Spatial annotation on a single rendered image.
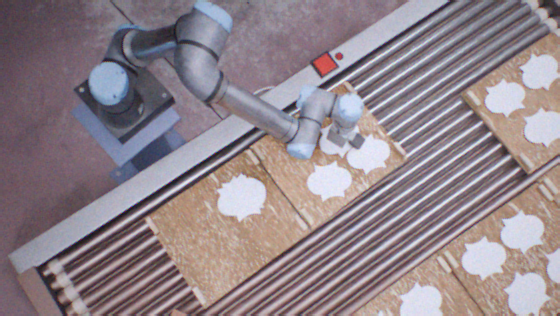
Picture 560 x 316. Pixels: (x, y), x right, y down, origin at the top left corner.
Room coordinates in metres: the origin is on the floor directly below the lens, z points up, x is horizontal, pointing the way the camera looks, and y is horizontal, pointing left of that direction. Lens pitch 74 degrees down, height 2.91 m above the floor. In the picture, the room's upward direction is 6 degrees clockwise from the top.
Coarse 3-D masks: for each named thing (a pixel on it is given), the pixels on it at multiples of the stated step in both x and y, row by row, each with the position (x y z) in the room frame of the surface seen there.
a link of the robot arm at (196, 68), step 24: (192, 48) 0.69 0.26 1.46; (192, 72) 0.63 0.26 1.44; (216, 72) 0.65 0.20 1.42; (216, 96) 0.59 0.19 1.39; (240, 96) 0.61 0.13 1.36; (264, 120) 0.57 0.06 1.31; (288, 120) 0.59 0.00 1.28; (312, 120) 0.61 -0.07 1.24; (288, 144) 0.54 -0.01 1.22; (312, 144) 0.54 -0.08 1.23
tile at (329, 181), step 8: (320, 168) 0.55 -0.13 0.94; (328, 168) 0.56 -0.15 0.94; (336, 168) 0.56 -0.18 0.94; (312, 176) 0.52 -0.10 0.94; (320, 176) 0.52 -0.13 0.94; (328, 176) 0.53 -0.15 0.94; (336, 176) 0.53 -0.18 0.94; (344, 176) 0.53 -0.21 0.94; (312, 184) 0.49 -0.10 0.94; (320, 184) 0.50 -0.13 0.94; (328, 184) 0.50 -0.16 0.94; (336, 184) 0.50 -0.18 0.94; (344, 184) 0.51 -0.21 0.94; (312, 192) 0.47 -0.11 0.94; (320, 192) 0.47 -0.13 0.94; (328, 192) 0.47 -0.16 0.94; (336, 192) 0.48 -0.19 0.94
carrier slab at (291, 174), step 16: (368, 112) 0.77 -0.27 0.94; (368, 128) 0.71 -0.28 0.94; (256, 144) 0.61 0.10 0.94; (272, 144) 0.62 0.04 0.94; (272, 160) 0.56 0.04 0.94; (288, 160) 0.57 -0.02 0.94; (304, 160) 0.58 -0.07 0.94; (320, 160) 0.58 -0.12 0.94; (336, 160) 0.59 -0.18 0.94; (400, 160) 0.61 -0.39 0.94; (272, 176) 0.51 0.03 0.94; (288, 176) 0.51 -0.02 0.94; (304, 176) 0.52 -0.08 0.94; (352, 176) 0.54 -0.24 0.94; (368, 176) 0.54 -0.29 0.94; (384, 176) 0.55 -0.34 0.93; (288, 192) 0.46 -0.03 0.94; (304, 192) 0.47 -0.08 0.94; (352, 192) 0.48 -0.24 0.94; (304, 208) 0.41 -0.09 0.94; (320, 208) 0.42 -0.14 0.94; (336, 208) 0.42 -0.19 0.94
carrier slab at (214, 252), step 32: (192, 192) 0.43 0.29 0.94; (160, 224) 0.31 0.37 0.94; (192, 224) 0.32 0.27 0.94; (224, 224) 0.33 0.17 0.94; (256, 224) 0.34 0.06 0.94; (288, 224) 0.35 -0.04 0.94; (192, 256) 0.22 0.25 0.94; (224, 256) 0.23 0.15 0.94; (256, 256) 0.24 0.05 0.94; (192, 288) 0.12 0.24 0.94; (224, 288) 0.13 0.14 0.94
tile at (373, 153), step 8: (368, 144) 0.65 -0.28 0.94; (376, 144) 0.66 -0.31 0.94; (384, 144) 0.66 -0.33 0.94; (352, 152) 0.62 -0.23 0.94; (360, 152) 0.62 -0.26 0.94; (368, 152) 0.63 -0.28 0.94; (376, 152) 0.63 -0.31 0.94; (384, 152) 0.63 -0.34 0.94; (352, 160) 0.59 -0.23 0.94; (360, 160) 0.60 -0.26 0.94; (368, 160) 0.60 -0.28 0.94; (376, 160) 0.60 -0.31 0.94; (384, 160) 0.60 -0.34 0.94; (360, 168) 0.57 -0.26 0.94; (368, 168) 0.57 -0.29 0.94
